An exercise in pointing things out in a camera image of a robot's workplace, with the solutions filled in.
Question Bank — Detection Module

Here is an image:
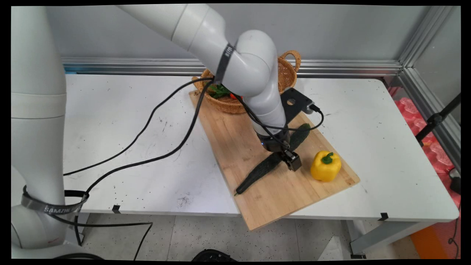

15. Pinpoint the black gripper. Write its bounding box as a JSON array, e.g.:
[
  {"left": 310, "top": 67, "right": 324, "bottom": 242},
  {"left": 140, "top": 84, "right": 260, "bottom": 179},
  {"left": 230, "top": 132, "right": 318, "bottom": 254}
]
[{"left": 259, "top": 127, "right": 302, "bottom": 172}]

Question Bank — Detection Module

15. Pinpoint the pink bubble wrap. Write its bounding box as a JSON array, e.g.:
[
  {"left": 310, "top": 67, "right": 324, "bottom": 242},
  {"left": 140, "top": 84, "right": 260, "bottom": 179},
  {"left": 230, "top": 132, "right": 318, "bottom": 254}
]
[{"left": 387, "top": 86, "right": 461, "bottom": 208}]

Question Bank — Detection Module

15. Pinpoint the woven wicker basket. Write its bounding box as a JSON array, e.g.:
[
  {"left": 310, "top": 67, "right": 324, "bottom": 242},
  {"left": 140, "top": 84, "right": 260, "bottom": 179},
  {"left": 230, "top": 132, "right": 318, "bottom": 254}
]
[{"left": 191, "top": 50, "right": 302, "bottom": 114}]

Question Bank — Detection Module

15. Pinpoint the small black device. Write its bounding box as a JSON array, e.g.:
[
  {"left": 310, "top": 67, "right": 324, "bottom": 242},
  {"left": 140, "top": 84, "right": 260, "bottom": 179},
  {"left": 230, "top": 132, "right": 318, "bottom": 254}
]
[{"left": 449, "top": 168, "right": 461, "bottom": 195}]

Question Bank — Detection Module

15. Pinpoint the orange floor mat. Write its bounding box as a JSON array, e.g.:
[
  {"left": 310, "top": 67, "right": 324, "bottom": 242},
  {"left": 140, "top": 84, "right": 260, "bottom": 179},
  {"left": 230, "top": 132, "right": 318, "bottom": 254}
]
[{"left": 410, "top": 224, "right": 461, "bottom": 260}]

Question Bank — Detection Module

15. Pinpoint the black tripod leg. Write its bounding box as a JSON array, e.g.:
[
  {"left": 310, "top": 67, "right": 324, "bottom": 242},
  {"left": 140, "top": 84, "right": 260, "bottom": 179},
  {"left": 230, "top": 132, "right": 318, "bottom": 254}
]
[{"left": 415, "top": 93, "right": 461, "bottom": 146}]

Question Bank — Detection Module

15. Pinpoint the dark green toy cucumber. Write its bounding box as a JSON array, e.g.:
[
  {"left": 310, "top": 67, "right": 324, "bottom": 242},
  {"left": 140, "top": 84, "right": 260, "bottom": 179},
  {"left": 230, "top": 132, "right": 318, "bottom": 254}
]
[{"left": 234, "top": 123, "right": 312, "bottom": 197}]

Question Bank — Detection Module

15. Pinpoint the grey table leg frame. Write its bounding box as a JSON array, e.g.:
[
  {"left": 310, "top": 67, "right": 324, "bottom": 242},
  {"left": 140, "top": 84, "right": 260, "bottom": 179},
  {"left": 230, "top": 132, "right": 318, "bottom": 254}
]
[{"left": 346, "top": 220, "right": 439, "bottom": 259}]

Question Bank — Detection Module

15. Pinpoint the black looping floor cable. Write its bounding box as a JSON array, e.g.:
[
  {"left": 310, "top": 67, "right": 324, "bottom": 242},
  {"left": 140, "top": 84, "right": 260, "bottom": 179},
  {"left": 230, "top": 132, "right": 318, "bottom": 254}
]
[{"left": 47, "top": 213, "right": 154, "bottom": 260}]

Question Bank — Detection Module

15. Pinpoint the grey printed velcro strap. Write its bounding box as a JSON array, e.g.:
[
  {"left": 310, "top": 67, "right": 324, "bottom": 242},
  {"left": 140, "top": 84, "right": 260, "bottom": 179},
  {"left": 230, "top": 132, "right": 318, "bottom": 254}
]
[{"left": 21, "top": 185, "right": 90, "bottom": 215}]

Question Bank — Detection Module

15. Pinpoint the black round floor object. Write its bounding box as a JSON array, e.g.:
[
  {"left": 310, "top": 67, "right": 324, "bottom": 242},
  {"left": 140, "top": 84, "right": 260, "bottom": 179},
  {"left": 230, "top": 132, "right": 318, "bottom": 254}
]
[{"left": 191, "top": 249, "right": 238, "bottom": 262}]

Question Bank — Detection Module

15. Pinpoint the small black velcro strap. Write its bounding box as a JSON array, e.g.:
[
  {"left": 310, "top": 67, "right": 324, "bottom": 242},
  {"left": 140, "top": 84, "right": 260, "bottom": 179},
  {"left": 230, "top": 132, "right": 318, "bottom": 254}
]
[{"left": 214, "top": 43, "right": 236, "bottom": 86}]

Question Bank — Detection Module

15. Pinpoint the orange toy carrot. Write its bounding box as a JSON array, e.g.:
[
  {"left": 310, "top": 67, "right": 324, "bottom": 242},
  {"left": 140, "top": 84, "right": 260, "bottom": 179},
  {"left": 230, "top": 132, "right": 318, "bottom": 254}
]
[{"left": 207, "top": 84, "right": 244, "bottom": 101}]

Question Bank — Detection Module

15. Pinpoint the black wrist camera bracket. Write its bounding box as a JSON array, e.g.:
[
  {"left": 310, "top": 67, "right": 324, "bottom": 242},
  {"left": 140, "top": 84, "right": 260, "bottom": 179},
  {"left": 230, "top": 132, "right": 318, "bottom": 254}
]
[{"left": 280, "top": 87, "right": 315, "bottom": 124}]

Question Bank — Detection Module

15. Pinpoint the yellow toy bell pepper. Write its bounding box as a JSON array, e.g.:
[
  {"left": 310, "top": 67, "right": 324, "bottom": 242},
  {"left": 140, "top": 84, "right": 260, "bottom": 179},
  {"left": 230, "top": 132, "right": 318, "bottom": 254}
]
[{"left": 310, "top": 150, "right": 342, "bottom": 183}]

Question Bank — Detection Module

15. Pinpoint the horizontal aluminium frame rail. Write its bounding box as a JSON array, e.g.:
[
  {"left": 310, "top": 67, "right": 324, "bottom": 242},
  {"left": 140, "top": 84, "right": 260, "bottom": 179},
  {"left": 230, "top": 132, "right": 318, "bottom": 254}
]
[{"left": 61, "top": 57, "right": 404, "bottom": 78}]

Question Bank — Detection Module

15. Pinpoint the slanting aluminium frame rail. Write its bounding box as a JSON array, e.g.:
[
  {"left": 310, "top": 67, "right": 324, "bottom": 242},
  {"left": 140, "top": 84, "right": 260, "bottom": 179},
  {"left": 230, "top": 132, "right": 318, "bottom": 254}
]
[{"left": 399, "top": 67, "right": 461, "bottom": 174}]

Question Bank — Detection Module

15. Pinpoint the black cable with white label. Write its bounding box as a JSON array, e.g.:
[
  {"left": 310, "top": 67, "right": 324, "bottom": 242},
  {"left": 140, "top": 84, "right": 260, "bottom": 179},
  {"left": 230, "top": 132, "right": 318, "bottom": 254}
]
[{"left": 74, "top": 79, "right": 215, "bottom": 246}]

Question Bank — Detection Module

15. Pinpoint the plain long black cable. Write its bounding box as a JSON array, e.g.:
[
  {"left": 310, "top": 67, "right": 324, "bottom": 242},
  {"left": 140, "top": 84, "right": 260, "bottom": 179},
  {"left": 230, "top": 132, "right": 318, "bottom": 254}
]
[{"left": 63, "top": 77, "right": 215, "bottom": 176}]

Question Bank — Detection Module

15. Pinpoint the thin black dangling cable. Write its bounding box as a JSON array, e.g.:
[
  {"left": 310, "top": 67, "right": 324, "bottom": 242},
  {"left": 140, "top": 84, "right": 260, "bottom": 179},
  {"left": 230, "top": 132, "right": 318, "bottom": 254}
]
[{"left": 447, "top": 216, "right": 461, "bottom": 259}]

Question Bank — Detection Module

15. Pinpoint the bamboo cutting board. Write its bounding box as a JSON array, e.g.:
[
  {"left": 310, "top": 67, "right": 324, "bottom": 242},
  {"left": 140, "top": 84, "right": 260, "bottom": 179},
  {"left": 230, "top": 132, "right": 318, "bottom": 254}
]
[{"left": 189, "top": 90, "right": 361, "bottom": 232}]

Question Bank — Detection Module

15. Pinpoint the upright aluminium frame post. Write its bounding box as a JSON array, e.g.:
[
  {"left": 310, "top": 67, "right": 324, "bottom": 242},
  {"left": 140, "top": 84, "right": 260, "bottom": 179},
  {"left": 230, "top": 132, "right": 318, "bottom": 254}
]
[{"left": 399, "top": 5, "right": 461, "bottom": 69}]

